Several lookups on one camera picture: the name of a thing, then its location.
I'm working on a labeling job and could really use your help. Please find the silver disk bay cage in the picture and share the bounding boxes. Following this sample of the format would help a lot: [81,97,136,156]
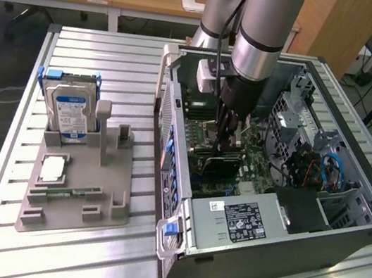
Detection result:
[262,68,330,160]

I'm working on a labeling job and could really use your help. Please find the red orange wire bundle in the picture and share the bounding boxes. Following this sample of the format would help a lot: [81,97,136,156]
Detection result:
[301,154,323,190]

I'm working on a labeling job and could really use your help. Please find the silver CPU chip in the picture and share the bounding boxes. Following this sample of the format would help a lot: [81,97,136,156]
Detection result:
[38,154,66,185]

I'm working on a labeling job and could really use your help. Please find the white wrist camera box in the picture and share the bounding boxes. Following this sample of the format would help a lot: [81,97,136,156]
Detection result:
[194,58,230,97]

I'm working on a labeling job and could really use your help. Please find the hard disk in blue caddy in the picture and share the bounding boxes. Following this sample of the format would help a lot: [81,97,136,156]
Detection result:
[27,64,106,149]

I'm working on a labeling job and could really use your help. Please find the black power brick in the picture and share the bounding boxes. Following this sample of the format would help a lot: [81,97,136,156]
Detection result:
[354,70,372,89]

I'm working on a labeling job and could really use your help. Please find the wooden cabinet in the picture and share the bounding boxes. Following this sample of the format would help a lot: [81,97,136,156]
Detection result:
[285,0,372,86]

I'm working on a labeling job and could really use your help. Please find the grey plastic parts rack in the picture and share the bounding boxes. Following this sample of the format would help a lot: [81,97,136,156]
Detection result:
[13,87,149,251]

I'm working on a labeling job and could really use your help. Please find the green RAM stick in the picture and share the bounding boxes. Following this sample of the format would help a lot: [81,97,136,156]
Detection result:
[46,180,92,203]

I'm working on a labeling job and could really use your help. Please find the black NVIDIA graphics card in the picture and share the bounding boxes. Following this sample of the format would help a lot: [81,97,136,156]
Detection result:
[198,149,244,192]

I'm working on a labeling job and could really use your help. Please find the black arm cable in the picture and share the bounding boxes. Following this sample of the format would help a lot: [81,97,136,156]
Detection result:
[205,0,253,126]

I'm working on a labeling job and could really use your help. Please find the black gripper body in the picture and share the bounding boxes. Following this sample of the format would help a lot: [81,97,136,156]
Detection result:
[215,70,269,124]

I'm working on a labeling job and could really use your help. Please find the green motherboard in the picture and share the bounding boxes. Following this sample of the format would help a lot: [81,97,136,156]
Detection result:
[166,87,285,203]

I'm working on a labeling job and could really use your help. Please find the silver chipset heatsink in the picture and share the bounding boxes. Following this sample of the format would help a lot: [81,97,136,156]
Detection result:
[236,182,258,198]

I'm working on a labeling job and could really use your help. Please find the blue SATA wire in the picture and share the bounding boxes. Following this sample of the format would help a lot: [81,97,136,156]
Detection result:
[316,151,350,194]

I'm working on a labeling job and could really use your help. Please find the black and silver PC case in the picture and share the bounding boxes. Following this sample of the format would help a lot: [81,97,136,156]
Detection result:
[123,37,372,278]

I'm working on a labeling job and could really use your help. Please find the black office chair base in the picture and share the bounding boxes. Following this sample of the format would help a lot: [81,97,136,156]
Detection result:
[0,0,58,49]

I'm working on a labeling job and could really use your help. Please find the blue case release latch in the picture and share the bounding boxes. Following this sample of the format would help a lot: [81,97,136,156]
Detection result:
[161,220,180,241]

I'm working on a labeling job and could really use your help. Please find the silver CPU socket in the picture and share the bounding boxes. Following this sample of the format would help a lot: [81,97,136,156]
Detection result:
[198,118,220,145]

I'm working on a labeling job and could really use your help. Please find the silver power supply unit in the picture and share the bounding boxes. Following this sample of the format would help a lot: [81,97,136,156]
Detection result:
[183,179,297,264]

